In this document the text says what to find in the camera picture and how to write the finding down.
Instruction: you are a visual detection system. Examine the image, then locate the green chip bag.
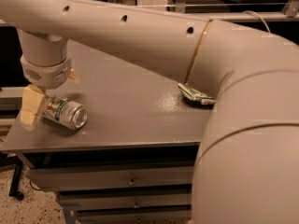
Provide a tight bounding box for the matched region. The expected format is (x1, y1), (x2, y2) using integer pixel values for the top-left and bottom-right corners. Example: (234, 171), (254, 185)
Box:
(178, 83), (216, 105)

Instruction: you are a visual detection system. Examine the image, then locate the top grey drawer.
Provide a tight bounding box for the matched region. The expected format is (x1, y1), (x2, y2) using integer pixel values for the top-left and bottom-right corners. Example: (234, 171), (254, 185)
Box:
(26, 164), (193, 191)

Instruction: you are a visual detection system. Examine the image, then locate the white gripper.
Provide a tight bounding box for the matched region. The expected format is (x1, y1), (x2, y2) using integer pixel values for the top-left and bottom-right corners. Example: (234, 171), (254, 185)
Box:
(21, 57), (79, 128)

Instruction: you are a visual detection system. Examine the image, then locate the grey drawer cabinet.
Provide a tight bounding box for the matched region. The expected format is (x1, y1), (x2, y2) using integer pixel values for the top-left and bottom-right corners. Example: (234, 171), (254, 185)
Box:
(0, 39), (216, 224)

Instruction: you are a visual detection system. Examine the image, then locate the black stand leg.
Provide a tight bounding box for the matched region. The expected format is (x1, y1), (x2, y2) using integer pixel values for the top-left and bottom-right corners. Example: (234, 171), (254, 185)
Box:
(0, 152), (24, 201)

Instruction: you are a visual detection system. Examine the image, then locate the white cable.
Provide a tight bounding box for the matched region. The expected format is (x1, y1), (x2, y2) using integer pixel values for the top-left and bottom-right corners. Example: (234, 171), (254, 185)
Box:
(243, 10), (272, 35)

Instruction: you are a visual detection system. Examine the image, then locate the metal railing frame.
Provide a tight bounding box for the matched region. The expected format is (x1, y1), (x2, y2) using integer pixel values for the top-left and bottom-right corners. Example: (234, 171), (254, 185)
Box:
(136, 0), (298, 22)

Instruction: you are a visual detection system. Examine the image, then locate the middle grey drawer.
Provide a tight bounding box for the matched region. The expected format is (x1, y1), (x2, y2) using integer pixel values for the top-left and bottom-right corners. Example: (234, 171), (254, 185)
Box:
(58, 189), (191, 211)

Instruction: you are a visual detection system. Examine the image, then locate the grey drawer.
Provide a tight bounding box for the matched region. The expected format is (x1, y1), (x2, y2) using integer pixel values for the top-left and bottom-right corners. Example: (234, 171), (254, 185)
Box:
(58, 189), (191, 211)
(75, 206), (192, 224)
(26, 164), (193, 191)

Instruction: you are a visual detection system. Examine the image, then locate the bottom grey drawer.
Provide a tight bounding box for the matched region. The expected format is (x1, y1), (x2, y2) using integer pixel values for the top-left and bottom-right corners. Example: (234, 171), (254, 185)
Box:
(75, 206), (192, 224)

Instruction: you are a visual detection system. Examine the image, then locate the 7up soda can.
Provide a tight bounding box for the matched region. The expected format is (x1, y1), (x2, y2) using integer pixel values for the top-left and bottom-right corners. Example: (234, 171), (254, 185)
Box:
(43, 94), (88, 130)

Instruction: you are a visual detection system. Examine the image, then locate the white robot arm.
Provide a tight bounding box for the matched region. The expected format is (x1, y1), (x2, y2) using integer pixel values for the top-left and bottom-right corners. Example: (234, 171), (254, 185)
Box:
(0, 0), (299, 224)

